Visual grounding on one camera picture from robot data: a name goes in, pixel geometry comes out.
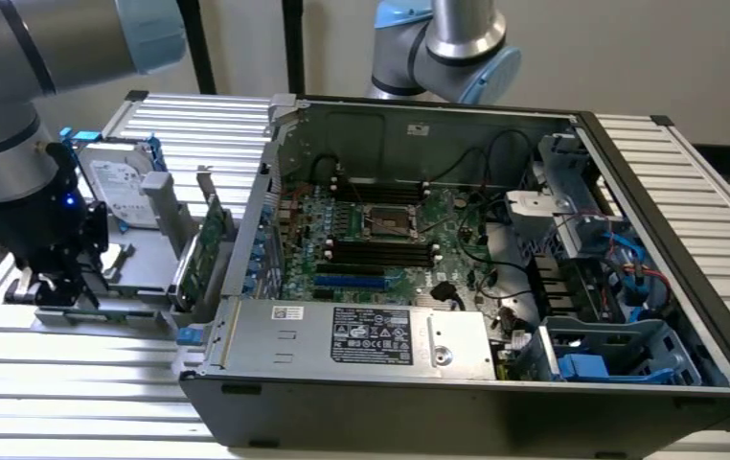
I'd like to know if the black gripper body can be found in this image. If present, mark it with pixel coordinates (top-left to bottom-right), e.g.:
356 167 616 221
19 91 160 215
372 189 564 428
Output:
0 142 111 291

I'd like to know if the green RAM stick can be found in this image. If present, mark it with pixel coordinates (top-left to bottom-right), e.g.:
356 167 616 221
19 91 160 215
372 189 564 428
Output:
49 309 163 324

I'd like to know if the blue expansion slot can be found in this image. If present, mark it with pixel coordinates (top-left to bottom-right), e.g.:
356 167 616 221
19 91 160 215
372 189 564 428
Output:
312 273 387 291

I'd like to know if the long black expansion slot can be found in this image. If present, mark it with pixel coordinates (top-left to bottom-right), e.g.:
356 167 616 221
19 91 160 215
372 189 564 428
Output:
313 264 387 276

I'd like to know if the black RAM slot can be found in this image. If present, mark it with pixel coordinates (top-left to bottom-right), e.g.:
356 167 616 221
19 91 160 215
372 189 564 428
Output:
321 257 440 268
325 239 438 250
332 188 431 197
324 244 439 256
332 176 431 187
323 250 440 262
331 193 431 203
332 182 431 193

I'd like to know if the silver CPU chip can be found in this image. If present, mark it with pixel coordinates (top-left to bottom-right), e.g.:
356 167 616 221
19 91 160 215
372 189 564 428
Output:
101 241 137 280

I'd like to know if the grey parts rack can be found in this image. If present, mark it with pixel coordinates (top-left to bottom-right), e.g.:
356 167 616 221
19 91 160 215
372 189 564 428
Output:
29 172 239 333

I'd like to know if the hard disk in blue caddy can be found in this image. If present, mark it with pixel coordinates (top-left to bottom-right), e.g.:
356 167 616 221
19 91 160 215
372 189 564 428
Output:
60 126 168 232

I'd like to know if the blue case latch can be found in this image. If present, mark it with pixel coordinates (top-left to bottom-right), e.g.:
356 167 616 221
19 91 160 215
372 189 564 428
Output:
176 322 207 347

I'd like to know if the green graphics card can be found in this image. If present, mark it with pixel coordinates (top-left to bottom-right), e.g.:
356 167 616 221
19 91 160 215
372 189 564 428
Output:
169 164 237 313

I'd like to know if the green motherboard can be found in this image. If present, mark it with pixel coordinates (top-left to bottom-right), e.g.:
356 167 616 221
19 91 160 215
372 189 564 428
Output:
272 180 502 309

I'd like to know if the grey power supply unit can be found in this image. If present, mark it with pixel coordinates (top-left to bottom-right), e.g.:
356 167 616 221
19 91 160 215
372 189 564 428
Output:
204 298 502 383

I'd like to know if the CPU socket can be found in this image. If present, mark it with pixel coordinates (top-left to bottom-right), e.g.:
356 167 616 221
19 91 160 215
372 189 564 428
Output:
352 202 422 242

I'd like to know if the black open PC case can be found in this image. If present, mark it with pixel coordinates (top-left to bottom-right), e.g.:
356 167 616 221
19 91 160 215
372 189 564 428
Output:
176 92 730 450

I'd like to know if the white fan shroud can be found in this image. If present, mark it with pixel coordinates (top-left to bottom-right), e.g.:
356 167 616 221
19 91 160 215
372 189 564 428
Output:
502 188 559 227

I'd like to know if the grey metal disk bay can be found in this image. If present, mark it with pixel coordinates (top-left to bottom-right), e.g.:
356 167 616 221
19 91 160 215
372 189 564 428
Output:
530 132 635 263

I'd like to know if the blue-grey plastic drive bay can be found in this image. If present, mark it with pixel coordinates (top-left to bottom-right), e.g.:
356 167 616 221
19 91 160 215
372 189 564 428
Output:
515 313 706 385

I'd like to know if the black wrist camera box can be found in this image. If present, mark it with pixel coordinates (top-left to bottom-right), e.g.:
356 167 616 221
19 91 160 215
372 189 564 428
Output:
79 199 112 256

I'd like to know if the black stand post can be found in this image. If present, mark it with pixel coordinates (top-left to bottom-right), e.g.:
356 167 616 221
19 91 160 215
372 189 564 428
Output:
285 0 308 96
173 0 220 96

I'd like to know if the black power wire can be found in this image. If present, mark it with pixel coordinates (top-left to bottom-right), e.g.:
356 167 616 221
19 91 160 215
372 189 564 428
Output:
428 280 468 312

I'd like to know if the black looped wire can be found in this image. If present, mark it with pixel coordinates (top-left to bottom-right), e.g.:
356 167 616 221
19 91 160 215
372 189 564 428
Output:
454 127 535 212

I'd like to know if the blue data wire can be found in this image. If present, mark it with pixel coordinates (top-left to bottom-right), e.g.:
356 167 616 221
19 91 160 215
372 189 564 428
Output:
598 228 654 321

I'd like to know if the red data wire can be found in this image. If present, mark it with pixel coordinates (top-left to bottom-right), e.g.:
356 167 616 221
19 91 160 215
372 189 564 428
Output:
632 265 670 301

